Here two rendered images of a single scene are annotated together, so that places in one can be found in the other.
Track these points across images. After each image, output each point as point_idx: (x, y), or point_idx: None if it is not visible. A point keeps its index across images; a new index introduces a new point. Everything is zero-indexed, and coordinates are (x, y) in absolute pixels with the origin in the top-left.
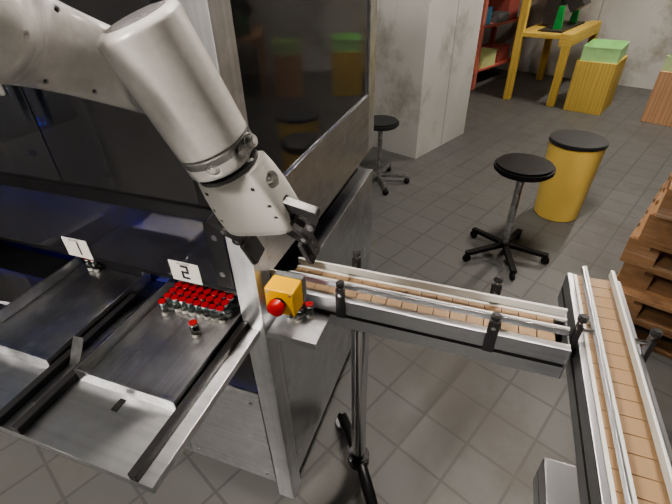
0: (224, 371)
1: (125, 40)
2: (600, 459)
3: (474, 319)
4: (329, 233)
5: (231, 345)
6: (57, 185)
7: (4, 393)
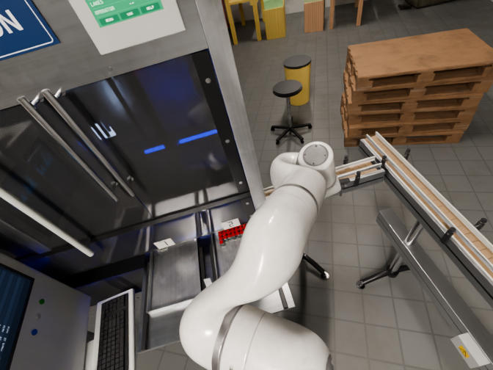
0: None
1: (328, 166)
2: (419, 202)
3: (346, 177)
4: None
5: None
6: (152, 221)
7: None
